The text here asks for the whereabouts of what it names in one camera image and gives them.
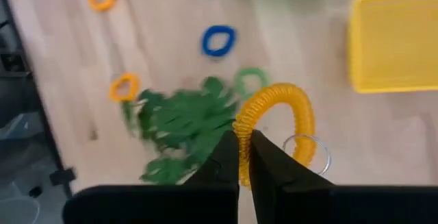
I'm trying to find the yellow plastic basket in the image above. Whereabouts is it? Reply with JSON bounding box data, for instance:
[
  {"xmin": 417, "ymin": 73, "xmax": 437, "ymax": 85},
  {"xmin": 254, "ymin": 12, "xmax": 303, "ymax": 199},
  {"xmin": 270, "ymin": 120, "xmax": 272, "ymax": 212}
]
[{"xmin": 348, "ymin": 0, "xmax": 438, "ymax": 95}]

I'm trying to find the green plant in white pot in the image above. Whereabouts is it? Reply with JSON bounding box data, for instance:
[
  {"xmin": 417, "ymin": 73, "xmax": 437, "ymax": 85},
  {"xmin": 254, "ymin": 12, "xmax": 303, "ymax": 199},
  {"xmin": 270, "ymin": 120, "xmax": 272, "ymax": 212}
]
[{"xmin": 121, "ymin": 75, "xmax": 240, "ymax": 186}]

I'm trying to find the blue spring keychain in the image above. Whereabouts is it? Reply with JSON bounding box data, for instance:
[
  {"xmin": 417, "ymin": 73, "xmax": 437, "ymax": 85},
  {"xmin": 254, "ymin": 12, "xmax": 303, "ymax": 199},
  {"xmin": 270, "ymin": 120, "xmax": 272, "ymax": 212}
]
[{"xmin": 201, "ymin": 24, "xmax": 237, "ymax": 59}]

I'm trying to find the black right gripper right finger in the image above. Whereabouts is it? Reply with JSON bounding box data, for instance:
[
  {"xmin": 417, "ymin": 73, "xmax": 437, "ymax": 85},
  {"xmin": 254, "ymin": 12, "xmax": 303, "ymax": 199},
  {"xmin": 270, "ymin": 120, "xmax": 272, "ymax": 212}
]
[{"xmin": 248, "ymin": 129, "xmax": 438, "ymax": 224}]

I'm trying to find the green spring keychain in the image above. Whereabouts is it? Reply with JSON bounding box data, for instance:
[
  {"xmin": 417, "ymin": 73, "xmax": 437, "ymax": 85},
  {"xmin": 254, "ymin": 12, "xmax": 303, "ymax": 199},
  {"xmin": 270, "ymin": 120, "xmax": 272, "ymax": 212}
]
[{"xmin": 233, "ymin": 66, "xmax": 271, "ymax": 101}]

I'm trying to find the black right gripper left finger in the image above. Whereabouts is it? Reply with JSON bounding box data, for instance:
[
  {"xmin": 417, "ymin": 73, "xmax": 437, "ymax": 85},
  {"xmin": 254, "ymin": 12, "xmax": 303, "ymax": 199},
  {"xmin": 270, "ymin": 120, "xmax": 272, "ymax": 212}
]
[{"xmin": 62, "ymin": 129, "xmax": 240, "ymax": 224}]

